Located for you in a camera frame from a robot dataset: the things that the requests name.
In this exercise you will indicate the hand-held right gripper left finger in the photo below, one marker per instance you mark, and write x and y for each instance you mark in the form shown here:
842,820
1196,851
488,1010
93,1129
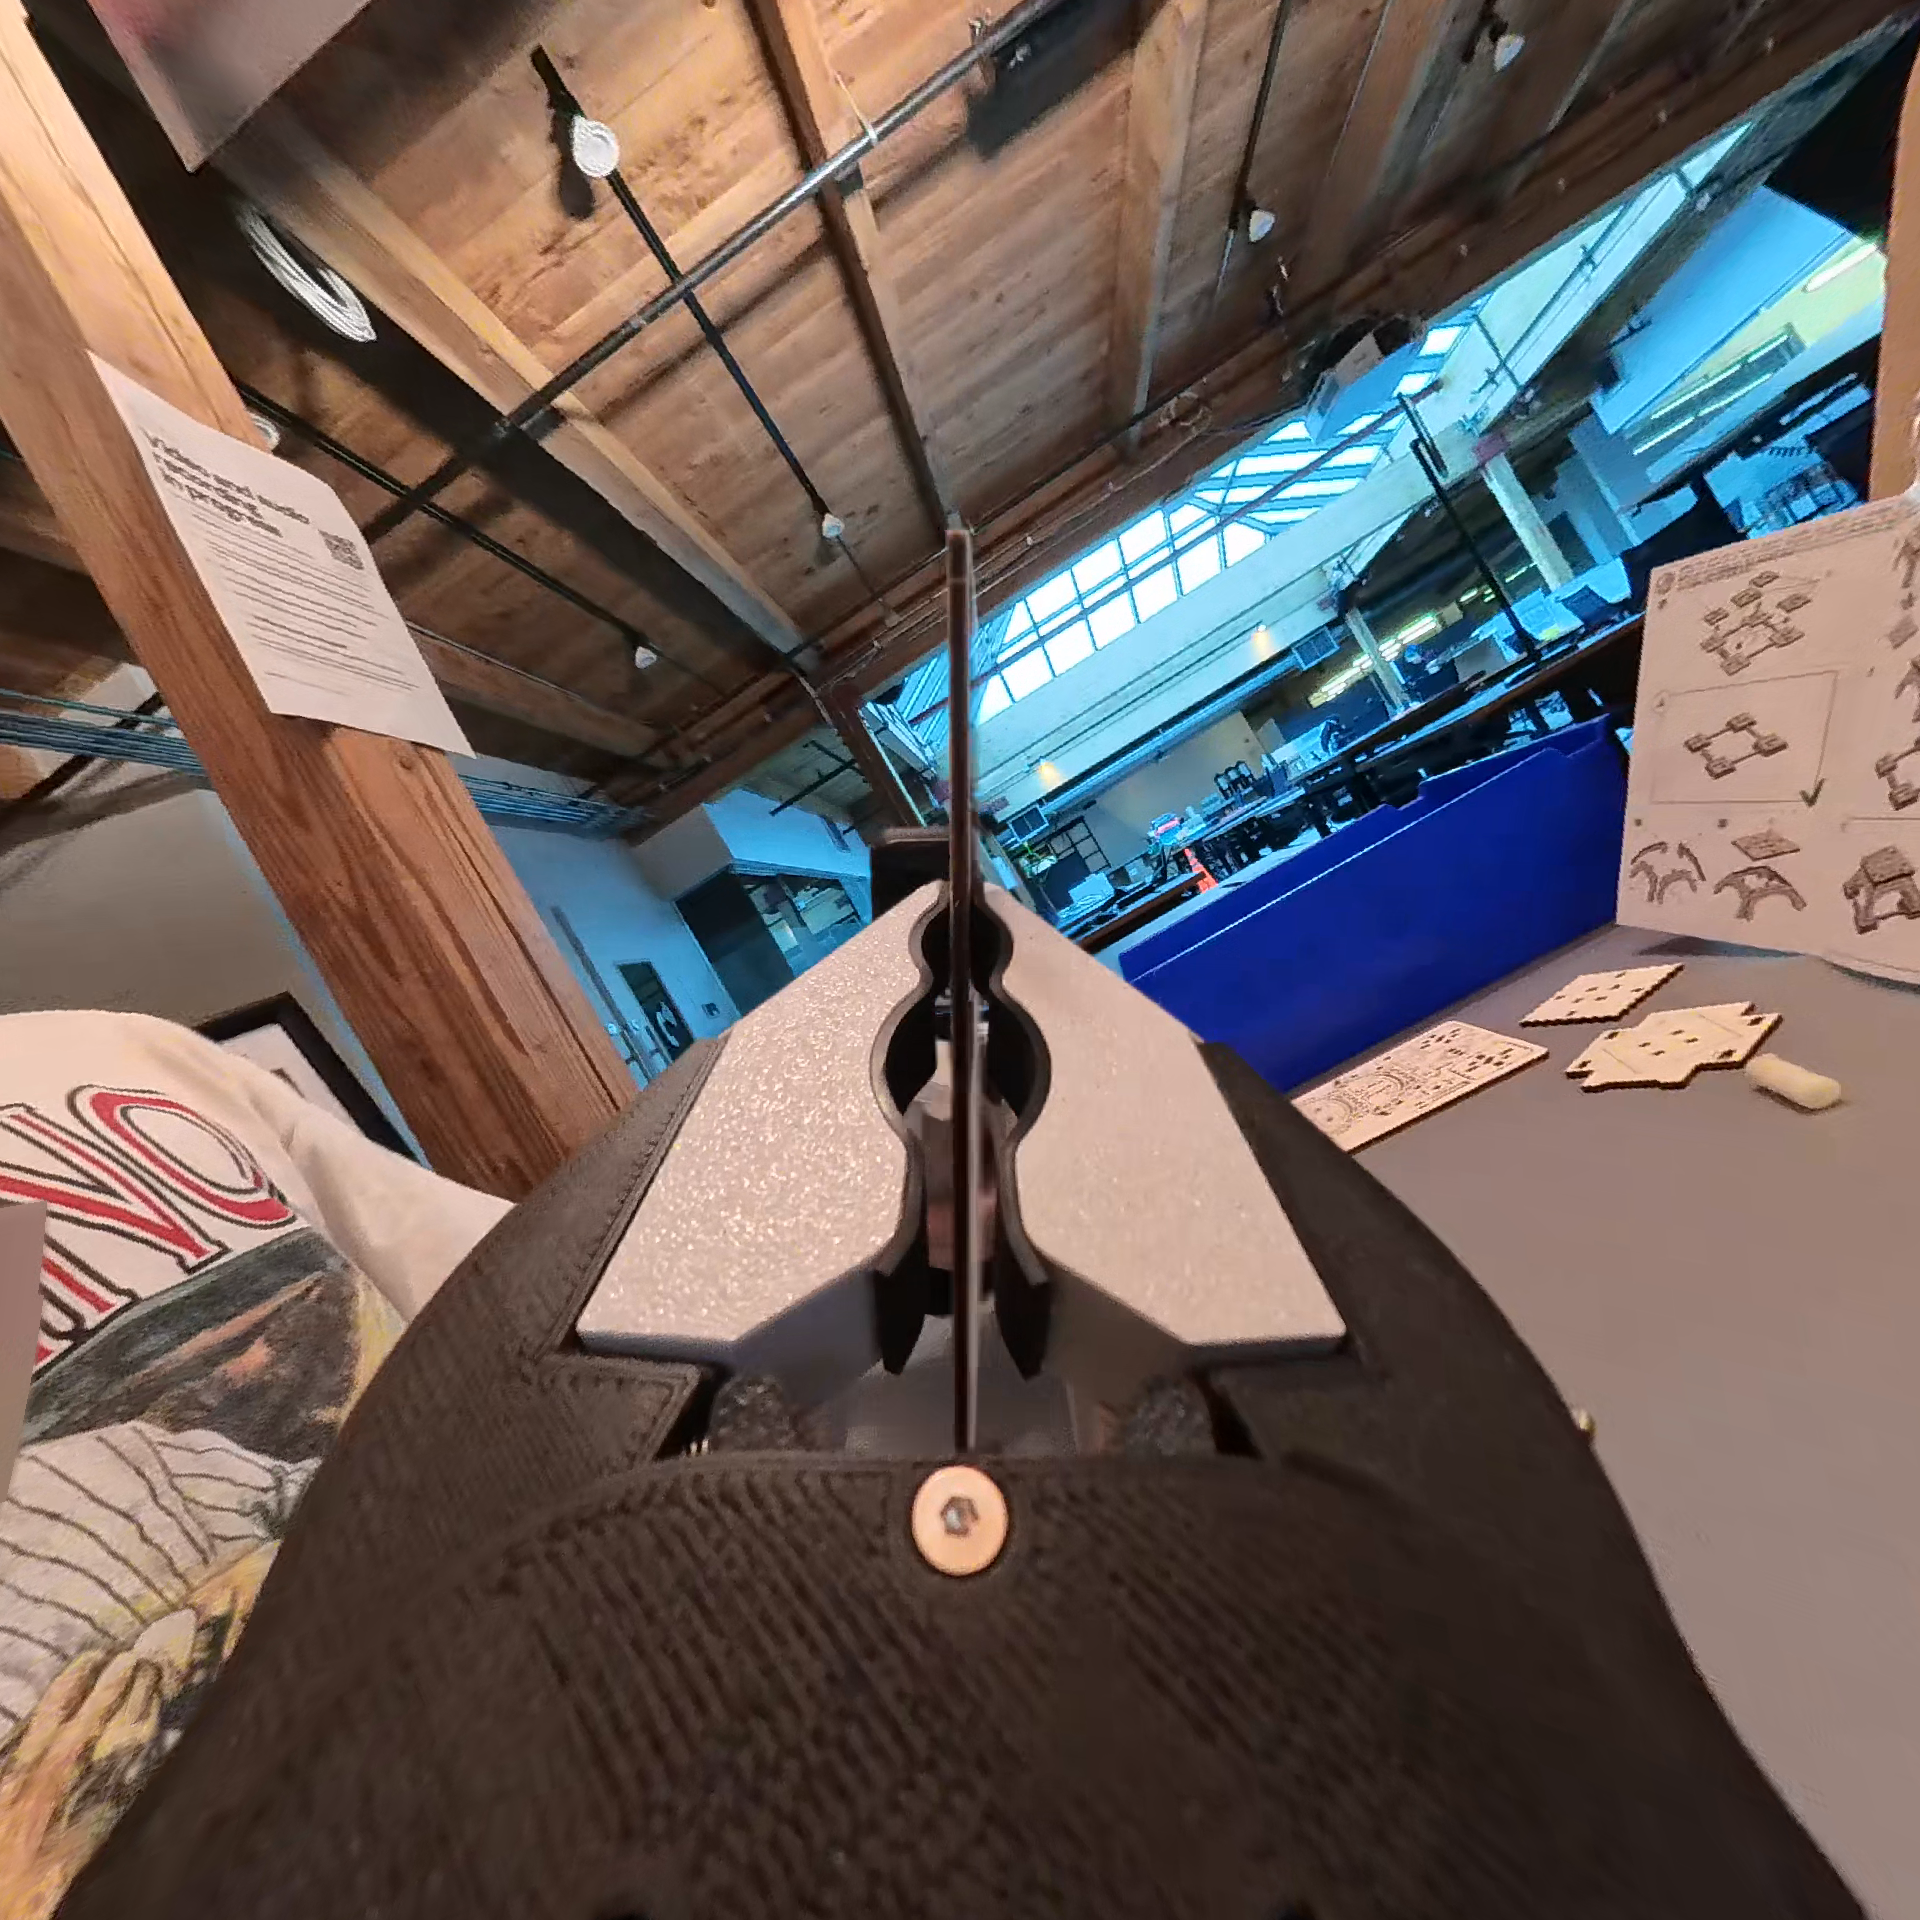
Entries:
750,1187

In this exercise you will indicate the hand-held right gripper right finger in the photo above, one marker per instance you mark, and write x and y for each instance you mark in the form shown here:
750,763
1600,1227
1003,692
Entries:
1185,1199

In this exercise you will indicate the wooden puzzle sheet square cutout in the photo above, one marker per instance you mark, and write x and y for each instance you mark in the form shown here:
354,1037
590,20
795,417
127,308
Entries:
960,719

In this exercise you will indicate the cross-shaped wooden piece diamond print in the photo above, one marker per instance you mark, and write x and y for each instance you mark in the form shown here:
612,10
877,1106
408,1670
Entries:
1672,1039

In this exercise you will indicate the grey desk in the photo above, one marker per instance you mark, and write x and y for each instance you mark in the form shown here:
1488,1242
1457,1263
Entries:
1652,1349

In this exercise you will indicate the wooden puzzle sheet arch parts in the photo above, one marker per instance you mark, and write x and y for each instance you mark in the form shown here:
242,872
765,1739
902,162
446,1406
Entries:
1416,1078

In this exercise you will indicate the blue plastic bin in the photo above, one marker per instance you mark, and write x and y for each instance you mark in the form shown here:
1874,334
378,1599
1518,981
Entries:
1381,900

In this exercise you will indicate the small serrated square wooden piece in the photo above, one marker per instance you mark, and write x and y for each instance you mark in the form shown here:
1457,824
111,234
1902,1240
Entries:
1603,995

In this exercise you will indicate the thick wooden beam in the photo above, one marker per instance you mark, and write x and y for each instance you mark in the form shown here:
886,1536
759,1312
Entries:
343,838

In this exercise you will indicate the cream wax stick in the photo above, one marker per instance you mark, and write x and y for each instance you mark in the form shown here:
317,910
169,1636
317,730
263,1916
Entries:
1797,1078

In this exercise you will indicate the white printed paper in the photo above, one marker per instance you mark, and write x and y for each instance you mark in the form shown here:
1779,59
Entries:
287,551

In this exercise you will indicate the white tower instruction sheet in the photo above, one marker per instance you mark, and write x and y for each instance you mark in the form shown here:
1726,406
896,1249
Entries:
1773,748

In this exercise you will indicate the black picture frame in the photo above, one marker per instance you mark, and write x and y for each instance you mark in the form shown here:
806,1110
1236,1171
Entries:
323,1055

